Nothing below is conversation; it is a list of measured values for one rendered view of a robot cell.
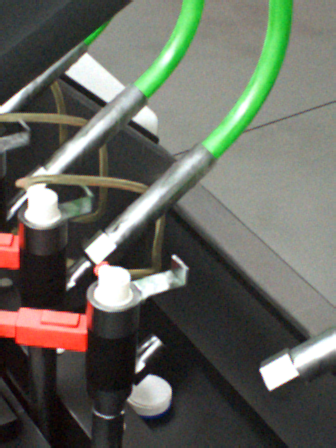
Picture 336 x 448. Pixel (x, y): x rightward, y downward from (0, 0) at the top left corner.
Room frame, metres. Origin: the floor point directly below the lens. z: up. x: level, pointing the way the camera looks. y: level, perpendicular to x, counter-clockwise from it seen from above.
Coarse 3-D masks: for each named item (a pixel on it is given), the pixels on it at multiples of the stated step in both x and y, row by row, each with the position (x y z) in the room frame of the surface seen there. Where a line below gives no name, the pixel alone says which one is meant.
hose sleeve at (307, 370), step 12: (312, 336) 0.43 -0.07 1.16; (324, 336) 0.43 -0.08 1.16; (300, 348) 0.43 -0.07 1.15; (312, 348) 0.42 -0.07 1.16; (324, 348) 0.42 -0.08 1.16; (300, 360) 0.42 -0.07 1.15; (312, 360) 0.42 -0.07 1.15; (324, 360) 0.42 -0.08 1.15; (300, 372) 0.42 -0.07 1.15; (312, 372) 0.42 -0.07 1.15; (324, 372) 0.42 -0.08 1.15
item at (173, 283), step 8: (168, 272) 0.51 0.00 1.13; (136, 280) 0.50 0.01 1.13; (144, 280) 0.50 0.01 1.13; (152, 280) 0.50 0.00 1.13; (160, 280) 0.50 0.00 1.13; (168, 280) 0.50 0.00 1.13; (176, 280) 0.50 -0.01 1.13; (144, 288) 0.49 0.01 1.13; (152, 288) 0.49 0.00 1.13; (160, 288) 0.49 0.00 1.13; (168, 288) 0.49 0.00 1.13; (176, 288) 0.50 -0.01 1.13; (144, 296) 0.49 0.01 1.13; (152, 296) 0.49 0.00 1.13
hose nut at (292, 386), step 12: (264, 360) 0.43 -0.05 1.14; (276, 360) 0.42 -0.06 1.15; (288, 360) 0.42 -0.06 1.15; (264, 372) 0.42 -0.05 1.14; (276, 372) 0.42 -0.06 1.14; (288, 372) 0.42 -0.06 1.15; (276, 384) 0.41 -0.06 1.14; (288, 384) 0.41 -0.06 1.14; (300, 384) 0.42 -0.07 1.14; (276, 396) 0.41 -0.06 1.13; (288, 396) 0.41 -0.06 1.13
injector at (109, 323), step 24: (96, 288) 0.49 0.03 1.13; (96, 312) 0.47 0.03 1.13; (120, 312) 0.47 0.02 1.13; (96, 336) 0.47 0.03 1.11; (120, 336) 0.47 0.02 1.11; (96, 360) 0.47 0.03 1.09; (120, 360) 0.47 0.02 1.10; (144, 360) 0.49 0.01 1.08; (96, 384) 0.47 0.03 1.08; (120, 384) 0.47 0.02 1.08; (96, 408) 0.48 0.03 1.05; (120, 408) 0.48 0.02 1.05; (96, 432) 0.48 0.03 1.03; (120, 432) 0.48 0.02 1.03
